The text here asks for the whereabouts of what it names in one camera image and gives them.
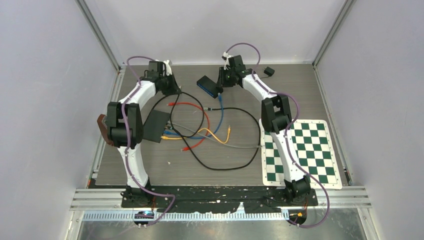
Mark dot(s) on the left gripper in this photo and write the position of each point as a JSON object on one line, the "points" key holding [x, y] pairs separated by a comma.
{"points": [[175, 88]]}

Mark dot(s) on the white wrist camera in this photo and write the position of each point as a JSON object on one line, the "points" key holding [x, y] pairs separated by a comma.
{"points": [[226, 57], [164, 68]]}

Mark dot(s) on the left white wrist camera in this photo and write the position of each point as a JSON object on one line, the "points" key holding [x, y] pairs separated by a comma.
{"points": [[164, 68]]}

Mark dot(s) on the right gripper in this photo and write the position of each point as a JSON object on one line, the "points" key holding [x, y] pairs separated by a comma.
{"points": [[222, 83]]}

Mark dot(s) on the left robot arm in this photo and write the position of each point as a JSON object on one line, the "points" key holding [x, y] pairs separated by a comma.
{"points": [[125, 127]]}

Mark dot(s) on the black switch with blue ports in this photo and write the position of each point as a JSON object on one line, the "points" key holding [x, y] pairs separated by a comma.
{"points": [[210, 87]]}

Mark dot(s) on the brown object at left edge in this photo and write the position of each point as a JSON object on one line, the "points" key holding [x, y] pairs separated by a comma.
{"points": [[101, 123]]}

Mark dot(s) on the green white chessboard mat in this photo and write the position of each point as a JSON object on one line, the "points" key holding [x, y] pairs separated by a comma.
{"points": [[314, 148]]}

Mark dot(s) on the plain black network switch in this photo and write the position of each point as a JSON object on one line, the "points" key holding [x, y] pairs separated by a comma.
{"points": [[154, 126]]}

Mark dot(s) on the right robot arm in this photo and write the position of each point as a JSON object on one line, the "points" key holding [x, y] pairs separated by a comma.
{"points": [[276, 119]]}

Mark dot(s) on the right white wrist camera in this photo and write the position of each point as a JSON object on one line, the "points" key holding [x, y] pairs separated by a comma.
{"points": [[226, 57]]}

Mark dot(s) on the black power adapter with cord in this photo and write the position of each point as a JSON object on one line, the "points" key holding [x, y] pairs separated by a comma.
{"points": [[266, 73]]}

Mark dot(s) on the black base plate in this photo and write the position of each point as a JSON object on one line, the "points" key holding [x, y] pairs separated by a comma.
{"points": [[213, 199]]}

